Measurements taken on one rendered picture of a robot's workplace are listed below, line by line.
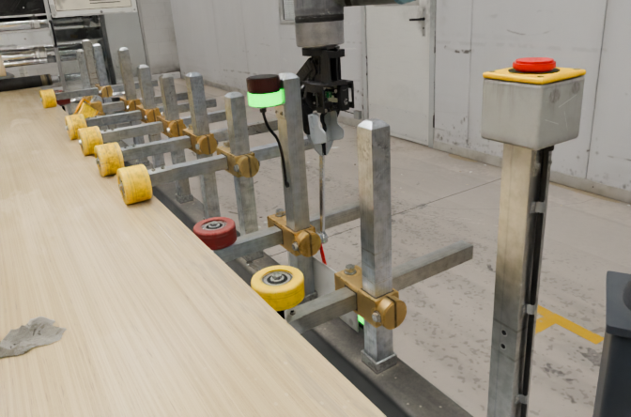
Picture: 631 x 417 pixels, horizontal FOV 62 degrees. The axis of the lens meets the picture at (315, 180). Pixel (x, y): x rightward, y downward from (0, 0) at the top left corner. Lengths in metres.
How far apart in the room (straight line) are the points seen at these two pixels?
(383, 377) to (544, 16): 3.17
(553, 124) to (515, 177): 0.07
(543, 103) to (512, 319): 0.26
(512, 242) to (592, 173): 3.17
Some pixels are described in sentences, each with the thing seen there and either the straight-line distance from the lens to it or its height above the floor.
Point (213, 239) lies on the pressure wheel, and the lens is 0.98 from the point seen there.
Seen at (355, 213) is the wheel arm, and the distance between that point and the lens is 1.16.
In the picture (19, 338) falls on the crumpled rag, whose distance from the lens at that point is 0.80.
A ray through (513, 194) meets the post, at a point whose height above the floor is 1.09.
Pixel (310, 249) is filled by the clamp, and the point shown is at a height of 0.84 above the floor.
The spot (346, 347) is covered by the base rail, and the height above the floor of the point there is 0.70.
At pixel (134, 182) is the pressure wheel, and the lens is 1.17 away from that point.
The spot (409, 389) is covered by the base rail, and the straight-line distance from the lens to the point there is 0.92.
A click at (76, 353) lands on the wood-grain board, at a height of 0.90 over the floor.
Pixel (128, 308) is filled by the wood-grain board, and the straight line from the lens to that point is 0.81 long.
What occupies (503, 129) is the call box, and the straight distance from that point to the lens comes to 0.56.
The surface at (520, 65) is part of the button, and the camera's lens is 0.56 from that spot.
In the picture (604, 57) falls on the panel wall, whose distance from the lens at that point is 3.63.
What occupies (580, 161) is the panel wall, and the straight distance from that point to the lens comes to 3.80.
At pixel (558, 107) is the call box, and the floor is 1.19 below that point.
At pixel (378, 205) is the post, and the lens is 0.80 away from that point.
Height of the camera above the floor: 1.31
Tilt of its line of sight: 19 degrees down
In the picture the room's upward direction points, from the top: 4 degrees counter-clockwise
